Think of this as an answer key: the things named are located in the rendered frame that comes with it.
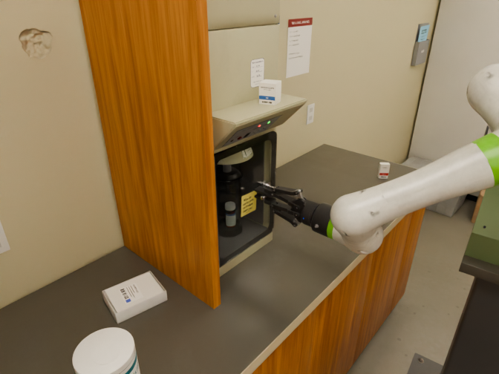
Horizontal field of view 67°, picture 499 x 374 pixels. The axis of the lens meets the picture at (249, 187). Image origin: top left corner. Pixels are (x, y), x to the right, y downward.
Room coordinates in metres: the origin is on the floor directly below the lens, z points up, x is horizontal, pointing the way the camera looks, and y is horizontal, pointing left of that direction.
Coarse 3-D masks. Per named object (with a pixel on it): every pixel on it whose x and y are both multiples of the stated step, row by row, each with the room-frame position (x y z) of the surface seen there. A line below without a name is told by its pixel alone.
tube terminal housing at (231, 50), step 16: (224, 32) 1.03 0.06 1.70; (240, 32) 1.08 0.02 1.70; (256, 32) 1.13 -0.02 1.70; (272, 32) 1.18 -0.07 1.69; (224, 48) 1.03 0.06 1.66; (240, 48) 1.08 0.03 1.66; (256, 48) 1.13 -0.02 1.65; (272, 48) 1.18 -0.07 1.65; (224, 64) 1.03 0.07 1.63; (240, 64) 1.08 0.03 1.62; (272, 64) 1.18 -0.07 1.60; (224, 80) 1.03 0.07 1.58; (240, 80) 1.08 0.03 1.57; (224, 96) 1.03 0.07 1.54; (240, 96) 1.08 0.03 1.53; (256, 96) 1.13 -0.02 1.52; (272, 128) 1.19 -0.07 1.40; (240, 256) 1.07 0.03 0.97; (224, 272) 1.01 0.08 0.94
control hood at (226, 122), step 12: (288, 96) 1.15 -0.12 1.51; (228, 108) 1.02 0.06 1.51; (240, 108) 1.02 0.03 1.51; (252, 108) 1.02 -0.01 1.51; (264, 108) 1.02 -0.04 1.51; (276, 108) 1.02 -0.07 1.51; (288, 108) 1.06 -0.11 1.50; (216, 120) 0.93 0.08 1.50; (228, 120) 0.91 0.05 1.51; (240, 120) 0.91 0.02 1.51; (252, 120) 0.94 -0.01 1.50; (264, 120) 1.01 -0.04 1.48; (276, 120) 1.10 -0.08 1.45; (216, 132) 0.93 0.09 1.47; (228, 132) 0.91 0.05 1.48; (216, 144) 0.94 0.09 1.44
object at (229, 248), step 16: (240, 144) 1.06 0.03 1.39; (256, 144) 1.11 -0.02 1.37; (272, 144) 1.17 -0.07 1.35; (224, 160) 1.01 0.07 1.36; (240, 160) 1.06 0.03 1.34; (256, 160) 1.12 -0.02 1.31; (272, 160) 1.18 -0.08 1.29; (224, 176) 1.01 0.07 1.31; (240, 176) 1.06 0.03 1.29; (256, 176) 1.12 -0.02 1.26; (272, 176) 1.18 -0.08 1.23; (224, 192) 1.00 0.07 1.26; (240, 192) 1.06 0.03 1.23; (224, 208) 1.00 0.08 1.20; (240, 208) 1.06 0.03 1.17; (256, 208) 1.12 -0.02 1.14; (272, 208) 1.18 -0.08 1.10; (224, 224) 1.00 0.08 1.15; (240, 224) 1.05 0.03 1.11; (256, 224) 1.12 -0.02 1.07; (272, 224) 1.19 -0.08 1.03; (224, 240) 1.00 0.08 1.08; (240, 240) 1.05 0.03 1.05; (256, 240) 1.12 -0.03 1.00; (224, 256) 1.00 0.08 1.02
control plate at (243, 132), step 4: (280, 116) 1.07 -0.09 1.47; (268, 120) 1.03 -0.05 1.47; (272, 120) 1.06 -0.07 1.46; (256, 124) 0.99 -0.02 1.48; (260, 124) 1.01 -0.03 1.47; (264, 124) 1.04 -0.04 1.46; (268, 124) 1.07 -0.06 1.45; (272, 124) 1.10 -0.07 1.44; (244, 128) 0.95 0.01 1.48; (248, 128) 0.97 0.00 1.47; (252, 128) 1.00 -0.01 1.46; (256, 128) 1.03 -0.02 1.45; (260, 128) 1.05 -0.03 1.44; (236, 132) 0.93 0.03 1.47; (240, 132) 0.96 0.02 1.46; (244, 132) 0.98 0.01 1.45; (248, 132) 1.01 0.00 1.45; (252, 132) 1.04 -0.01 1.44; (256, 132) 1.06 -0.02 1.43; (232, 136) 0.94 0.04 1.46; (236, 136) 0.96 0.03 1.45; (240, 136) 0.99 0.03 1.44; (248, 136) 1.04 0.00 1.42; (228, 140) 0.95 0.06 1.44; (236, 140) 1.00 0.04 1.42; (224, 144) 0.96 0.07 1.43; (228, 144) 0.98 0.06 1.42
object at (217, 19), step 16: (208, 0) 1.00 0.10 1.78; (224, 0) 1.04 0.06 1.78; (240, 0) 1.08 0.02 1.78; (256, 0) 1.13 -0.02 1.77; (272, 0) 1.18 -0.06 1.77; (208, 16) 0.99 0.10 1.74; (224, 16) 1.04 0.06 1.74; (240, 16) 1.08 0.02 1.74; (256, 16) 1.13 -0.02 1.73; (272, 16) 1.18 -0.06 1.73
